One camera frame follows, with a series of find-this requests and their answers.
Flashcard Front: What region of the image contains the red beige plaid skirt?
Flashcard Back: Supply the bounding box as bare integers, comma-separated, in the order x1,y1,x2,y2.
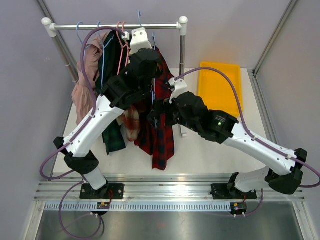
116,103,146,142

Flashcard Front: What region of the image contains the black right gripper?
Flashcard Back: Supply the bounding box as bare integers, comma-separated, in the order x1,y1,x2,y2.
147,97,200,133

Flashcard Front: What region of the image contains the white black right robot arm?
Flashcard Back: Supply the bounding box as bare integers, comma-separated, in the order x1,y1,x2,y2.
148,91,307,198

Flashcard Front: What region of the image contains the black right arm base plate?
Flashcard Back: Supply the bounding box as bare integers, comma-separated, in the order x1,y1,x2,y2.
210,183,258,200

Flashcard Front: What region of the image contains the blue wire hanger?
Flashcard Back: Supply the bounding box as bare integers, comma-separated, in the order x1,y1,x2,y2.
137,10,156,114

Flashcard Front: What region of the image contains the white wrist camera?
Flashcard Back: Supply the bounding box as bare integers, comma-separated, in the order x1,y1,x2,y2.
168,78,188,104
121,27,152,55

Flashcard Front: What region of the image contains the silver white clothes rack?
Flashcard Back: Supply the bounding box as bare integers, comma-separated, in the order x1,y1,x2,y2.
41,15,189,138

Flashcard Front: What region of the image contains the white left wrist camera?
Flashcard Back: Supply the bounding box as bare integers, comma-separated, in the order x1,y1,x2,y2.
121,27,152,55

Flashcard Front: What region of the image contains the pink pleated skirt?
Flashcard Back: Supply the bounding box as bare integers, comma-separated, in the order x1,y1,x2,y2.
71,33,105,125

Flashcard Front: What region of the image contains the white slotted cable duct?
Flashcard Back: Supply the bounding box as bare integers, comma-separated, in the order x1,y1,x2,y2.
44,201,231,212

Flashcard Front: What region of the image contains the yellow plastic tray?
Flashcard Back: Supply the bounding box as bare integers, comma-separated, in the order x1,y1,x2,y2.
197,61,243,118

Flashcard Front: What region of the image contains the red black plaid skirt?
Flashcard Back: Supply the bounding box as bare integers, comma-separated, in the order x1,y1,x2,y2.
134,55,175,171

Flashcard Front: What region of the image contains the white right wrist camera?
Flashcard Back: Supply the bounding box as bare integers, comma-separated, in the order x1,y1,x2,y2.
168,78,188,104

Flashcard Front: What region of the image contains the dark green plaid skirt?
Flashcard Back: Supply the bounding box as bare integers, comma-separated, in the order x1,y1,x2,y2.
96,31,126,154

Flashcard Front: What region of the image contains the pink hanger with plaid skirt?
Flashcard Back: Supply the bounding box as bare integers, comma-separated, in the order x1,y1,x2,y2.
119,37,130,67

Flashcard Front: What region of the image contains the blue hanger with pink skirt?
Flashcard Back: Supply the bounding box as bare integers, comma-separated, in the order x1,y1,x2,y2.
75,21,84,45

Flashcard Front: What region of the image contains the pink hanger on rail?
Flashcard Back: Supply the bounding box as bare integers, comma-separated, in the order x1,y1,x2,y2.
116,21,128,76

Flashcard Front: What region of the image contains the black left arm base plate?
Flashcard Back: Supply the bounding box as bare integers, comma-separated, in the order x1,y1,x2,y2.
79,183,125,200

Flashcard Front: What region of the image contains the aluminium mounting rail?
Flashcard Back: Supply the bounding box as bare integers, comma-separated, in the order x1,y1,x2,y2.
33,174,306,202

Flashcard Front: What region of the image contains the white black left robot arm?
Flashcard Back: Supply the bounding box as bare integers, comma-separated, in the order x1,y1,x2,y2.
53,48,163,199

